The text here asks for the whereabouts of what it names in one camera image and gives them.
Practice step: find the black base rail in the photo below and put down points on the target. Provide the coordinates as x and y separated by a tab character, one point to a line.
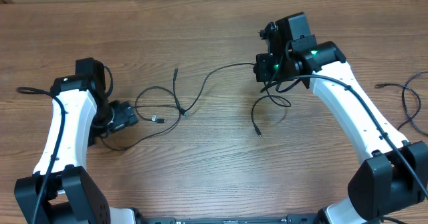
288	219

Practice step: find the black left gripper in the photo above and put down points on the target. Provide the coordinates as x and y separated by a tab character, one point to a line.
124	116

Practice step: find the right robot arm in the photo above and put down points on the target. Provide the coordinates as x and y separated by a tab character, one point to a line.
393	171

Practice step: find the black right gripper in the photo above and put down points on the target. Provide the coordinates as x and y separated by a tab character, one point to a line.
265	67

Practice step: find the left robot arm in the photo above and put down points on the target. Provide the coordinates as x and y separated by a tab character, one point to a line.
60	189

